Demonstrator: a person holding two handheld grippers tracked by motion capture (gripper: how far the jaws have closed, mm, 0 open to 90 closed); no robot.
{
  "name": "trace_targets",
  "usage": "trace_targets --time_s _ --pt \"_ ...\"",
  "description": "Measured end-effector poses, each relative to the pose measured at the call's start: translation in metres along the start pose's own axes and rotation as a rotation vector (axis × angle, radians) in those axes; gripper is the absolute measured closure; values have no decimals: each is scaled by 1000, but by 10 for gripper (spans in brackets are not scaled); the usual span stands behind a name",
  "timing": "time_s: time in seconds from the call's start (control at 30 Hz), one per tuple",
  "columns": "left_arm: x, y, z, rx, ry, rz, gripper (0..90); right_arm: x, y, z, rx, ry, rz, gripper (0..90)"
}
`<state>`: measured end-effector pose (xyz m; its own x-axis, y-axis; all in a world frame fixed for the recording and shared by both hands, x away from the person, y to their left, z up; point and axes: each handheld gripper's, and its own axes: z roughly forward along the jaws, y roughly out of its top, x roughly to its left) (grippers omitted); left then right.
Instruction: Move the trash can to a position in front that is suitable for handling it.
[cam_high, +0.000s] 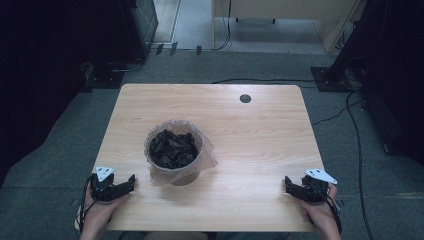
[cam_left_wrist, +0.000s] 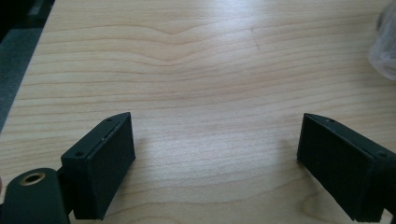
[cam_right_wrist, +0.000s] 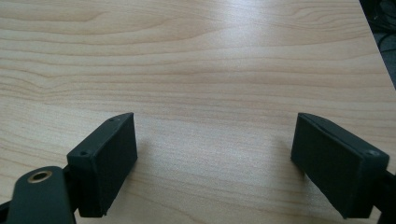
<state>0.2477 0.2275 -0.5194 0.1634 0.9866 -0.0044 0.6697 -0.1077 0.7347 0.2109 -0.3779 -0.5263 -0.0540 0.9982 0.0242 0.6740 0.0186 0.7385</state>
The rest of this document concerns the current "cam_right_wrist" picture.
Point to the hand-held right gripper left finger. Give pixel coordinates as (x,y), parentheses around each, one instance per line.
(102,165)

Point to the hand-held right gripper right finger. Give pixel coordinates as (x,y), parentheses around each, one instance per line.
(336,168)

